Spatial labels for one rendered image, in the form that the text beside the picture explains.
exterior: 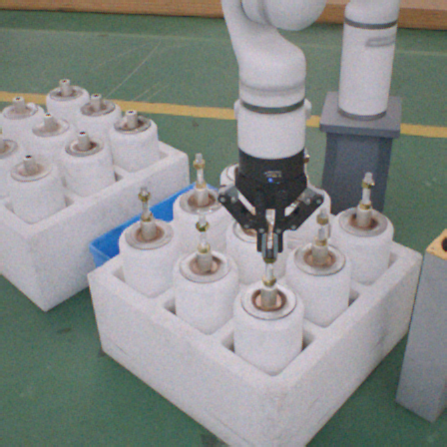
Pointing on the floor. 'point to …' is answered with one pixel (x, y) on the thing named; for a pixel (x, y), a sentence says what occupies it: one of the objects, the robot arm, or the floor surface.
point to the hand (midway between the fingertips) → (269, 241)
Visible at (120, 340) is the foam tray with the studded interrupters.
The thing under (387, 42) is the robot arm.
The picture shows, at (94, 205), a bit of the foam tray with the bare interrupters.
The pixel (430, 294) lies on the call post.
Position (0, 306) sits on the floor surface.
